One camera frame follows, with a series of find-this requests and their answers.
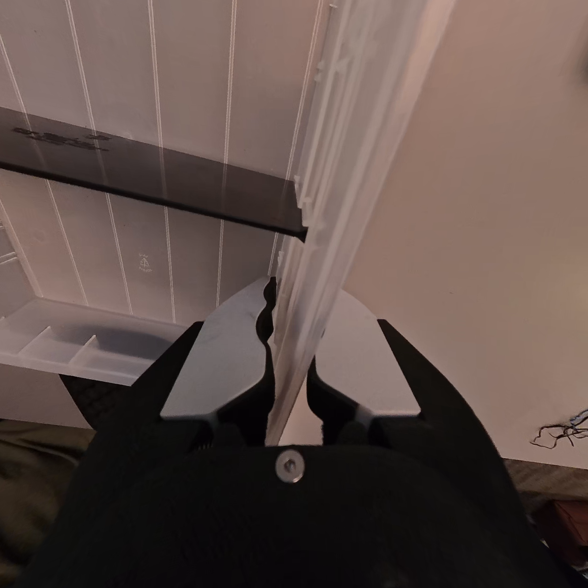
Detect clear plastic storage bin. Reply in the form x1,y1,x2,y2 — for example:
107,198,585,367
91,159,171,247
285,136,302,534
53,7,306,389
0,0,458,446

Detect dark brown box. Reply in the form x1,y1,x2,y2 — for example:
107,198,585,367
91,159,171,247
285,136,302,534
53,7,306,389
535,498,588,566

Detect thin wire tangle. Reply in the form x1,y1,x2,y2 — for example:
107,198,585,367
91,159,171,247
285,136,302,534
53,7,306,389
530,409,588,448

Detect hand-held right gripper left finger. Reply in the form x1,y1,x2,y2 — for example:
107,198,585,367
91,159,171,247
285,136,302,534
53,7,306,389
161,276,277,445

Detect person's olive garment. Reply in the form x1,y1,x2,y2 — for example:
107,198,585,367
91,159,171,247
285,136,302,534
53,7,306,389
0,419,95,579

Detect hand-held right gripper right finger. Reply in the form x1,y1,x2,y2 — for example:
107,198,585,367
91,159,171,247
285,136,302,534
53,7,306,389
305,292,422,445

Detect black flat board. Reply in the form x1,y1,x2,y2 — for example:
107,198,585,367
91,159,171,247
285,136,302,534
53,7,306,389
0,107,308,239

